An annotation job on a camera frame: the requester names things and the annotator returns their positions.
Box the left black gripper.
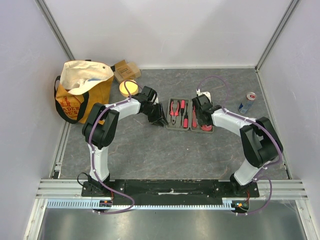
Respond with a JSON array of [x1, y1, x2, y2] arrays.
[[142, 102, 169, 128]]

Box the red utility knife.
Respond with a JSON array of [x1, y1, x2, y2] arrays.
[[192, 105, 198, 129]]

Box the red tape measure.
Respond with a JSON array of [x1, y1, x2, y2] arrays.
[[201, 125, 213, 132]]

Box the red black pliers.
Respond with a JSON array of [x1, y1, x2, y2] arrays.
[[169, 100, 181, 125]]

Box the large red screwdriver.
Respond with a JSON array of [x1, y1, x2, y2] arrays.
[[182, 103, 189, 129]]

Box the grey plastic tool case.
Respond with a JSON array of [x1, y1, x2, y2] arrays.
[[166, 97, 214, 134]]

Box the small red screwdriver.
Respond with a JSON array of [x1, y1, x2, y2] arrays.
[[180, 99, 186, 119]]

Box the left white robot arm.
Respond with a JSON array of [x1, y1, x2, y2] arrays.
[[82, 86, 169, 197]]

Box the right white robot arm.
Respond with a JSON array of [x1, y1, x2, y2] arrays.
[[192, 94, 283, 197]]

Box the blue silver drink can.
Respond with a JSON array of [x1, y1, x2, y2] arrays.
[[238, 92, 257, 114]]

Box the brown cardboard box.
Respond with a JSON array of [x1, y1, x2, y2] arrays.
[[111, 60, 141, 84]]

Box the yellow canvas tote bag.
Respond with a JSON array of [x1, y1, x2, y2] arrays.
[[53, 60, 114, 124]]

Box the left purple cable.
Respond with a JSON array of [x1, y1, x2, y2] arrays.
[[88, 79, 145, 216]]

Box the purple cable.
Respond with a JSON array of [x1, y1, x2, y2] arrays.
[[88, 79, 145, 216], [196, 75, 284, 216]]

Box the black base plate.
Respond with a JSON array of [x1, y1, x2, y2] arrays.
[[81, 178, 261, 207]]

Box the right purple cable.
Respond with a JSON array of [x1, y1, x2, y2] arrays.
[[196, 75, 284, 216]]

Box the slotted cable duct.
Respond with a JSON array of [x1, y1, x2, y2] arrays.
[[46, 199, 235, 210]]

